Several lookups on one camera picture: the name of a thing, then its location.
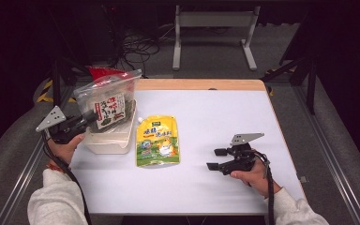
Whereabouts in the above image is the person's left hand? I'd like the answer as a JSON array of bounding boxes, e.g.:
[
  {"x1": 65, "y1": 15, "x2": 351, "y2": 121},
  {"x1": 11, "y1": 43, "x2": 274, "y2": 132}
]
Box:
[{"x1": 46, "y1": 133, "x2": 86, "y2": 172}]

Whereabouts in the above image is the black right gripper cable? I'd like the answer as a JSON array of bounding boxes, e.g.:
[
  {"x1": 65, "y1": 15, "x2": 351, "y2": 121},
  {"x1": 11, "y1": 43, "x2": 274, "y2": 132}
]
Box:
[{"x1": 251, "y1": 150, "x2": 277, "y2": 225}]

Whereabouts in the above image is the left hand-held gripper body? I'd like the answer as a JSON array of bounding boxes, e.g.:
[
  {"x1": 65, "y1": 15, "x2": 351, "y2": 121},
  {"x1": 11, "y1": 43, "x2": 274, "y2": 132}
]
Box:
[{"x1": 35, "y1": 105, "x2": 91, "y2": 145}]

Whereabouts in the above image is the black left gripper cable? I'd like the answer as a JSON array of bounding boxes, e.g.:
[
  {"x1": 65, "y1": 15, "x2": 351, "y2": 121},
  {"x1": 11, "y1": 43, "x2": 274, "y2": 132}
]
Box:
[{"x1": 41, "y1": 130, "x2": 94, "y2": 225}]

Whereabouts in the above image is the red bracelet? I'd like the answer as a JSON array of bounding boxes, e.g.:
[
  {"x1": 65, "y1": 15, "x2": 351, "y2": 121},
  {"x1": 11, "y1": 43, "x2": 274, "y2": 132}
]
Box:
[{"x1": 45, "y1": 162, "x2": 68, "y2": 174}]

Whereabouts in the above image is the white plastic divided container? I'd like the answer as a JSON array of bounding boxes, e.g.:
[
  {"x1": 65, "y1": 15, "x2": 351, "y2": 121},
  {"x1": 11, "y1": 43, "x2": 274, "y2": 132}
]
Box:
[{"x1": 82, "y1": 98, "x2": 138, "y2": 156}]

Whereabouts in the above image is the person's right hand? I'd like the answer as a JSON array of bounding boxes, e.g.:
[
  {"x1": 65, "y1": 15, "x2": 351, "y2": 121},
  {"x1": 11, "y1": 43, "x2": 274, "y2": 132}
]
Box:
[{"x1": 229, "y1": 159, "x2": 283, "y2": 199}]

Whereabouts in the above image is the white metal stand frame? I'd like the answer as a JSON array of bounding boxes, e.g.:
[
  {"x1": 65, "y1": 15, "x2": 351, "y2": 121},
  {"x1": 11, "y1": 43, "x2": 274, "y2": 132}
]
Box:
[{"x1": 172, "y1": 5, "x2": 262, "y2": 71}]

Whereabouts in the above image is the white table mat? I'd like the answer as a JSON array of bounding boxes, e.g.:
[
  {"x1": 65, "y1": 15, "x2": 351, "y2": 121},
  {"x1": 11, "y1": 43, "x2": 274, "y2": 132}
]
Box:
[{"x1": 69, "y1": 89, "x2": 308, "y2": 217}]

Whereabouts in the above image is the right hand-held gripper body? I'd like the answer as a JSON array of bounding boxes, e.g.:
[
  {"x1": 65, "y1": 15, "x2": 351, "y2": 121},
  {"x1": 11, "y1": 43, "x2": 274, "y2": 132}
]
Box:
[{"x1": 217, "y1": 132, "x2": 265, "y2": 176}]

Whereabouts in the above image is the clear dried seaweed packet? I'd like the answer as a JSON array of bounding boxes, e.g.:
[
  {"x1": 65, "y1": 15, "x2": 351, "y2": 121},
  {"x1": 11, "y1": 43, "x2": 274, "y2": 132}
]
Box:
[{"x1": 73, "y1": 68, "x2": 143, "y2": 135}]

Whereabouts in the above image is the black metal stand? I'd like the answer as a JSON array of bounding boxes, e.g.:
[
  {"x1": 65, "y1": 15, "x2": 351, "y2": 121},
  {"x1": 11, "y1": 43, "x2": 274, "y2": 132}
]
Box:
[
  {"x1": 260, "y1": 54, "x2": 319, "y2": 116},
  {"x1": 50, "y1": 54, "x2": 105, "y2": 116}
]

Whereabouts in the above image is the yellow green spout pouch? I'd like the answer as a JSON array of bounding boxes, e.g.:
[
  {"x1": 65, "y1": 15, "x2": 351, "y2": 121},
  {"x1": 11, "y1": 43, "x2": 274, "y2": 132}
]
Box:
[{"x1": 135, "y1": 114, "x2": 181, "y2": 168}]

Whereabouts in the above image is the aluminium floor rail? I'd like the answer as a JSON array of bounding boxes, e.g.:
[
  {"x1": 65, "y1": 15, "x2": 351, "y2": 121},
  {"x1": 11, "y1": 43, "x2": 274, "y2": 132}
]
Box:
[
  {"x1": 0, "y1": 83, "x2": 77, "y2": 225},
  {"x1": 293, "y1": 83, "x2": 360, "y2": 225}
]

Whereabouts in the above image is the red white snack packet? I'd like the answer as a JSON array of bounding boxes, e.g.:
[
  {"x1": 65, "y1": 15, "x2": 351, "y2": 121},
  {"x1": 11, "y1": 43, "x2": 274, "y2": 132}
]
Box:
[{"x1": 88, "y1": 66, "x2": 128, "y2": 83}]

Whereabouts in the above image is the bundle of black floor cables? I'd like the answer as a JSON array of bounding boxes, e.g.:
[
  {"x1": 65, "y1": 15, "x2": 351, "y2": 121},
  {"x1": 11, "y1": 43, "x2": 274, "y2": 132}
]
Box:
[{"x1": 111, "y1": 27, "x2": 162, "y2": 79}]

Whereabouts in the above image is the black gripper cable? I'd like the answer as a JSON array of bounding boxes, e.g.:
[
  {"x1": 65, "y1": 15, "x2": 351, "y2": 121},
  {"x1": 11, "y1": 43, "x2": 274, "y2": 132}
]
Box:
[
  {"x1": 251, "y1": 150, "x2": 277, "y2": 225},
  {"x1": 41, "y1": 130, "x2": 94, "y2": 225}
]

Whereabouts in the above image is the yellow black hazard tape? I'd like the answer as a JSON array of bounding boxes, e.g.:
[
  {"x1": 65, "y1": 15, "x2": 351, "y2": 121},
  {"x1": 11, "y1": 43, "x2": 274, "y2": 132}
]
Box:
[{"x1": 36, "y1": 79, "x2": 79, "y2": 104}]

